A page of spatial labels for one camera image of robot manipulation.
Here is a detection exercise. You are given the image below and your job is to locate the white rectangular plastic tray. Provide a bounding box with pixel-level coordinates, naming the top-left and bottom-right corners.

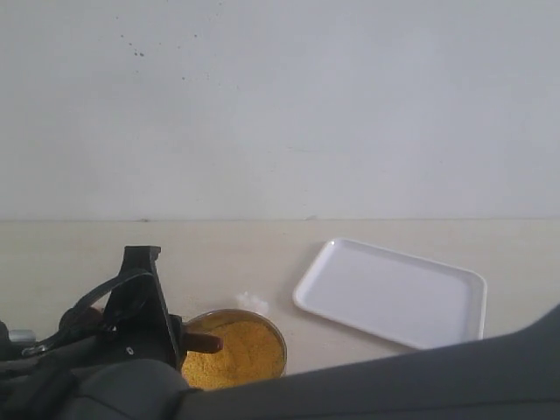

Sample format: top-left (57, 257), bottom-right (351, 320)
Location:
top-left (292, 238), bottom-right (487, 350)

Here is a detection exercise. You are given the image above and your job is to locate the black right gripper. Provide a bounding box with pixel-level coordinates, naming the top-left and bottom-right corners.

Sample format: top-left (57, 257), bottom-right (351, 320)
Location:
top-left (56, 246), bottom-right (183, 370)

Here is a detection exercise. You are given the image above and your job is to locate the dark red wooden spoon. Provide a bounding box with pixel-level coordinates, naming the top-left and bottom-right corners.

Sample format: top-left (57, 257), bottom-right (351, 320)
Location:
top-left (182, 332), bottom-right (223, 354)

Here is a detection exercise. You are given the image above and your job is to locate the metal bowl of yellow grain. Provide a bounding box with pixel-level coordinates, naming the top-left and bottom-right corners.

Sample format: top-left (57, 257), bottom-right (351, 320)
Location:
top-left (181, 309), bottom-right (288, 390)

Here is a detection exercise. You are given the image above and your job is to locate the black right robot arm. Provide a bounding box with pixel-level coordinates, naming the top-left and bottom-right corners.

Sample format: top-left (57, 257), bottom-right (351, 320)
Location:
top-left (1, 246), bottom-right (559, 419)

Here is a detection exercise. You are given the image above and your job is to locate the small white cotton tuft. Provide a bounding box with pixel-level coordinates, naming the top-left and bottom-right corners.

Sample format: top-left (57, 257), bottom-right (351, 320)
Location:
top-left (235, 291), bottom-right (270, 316)

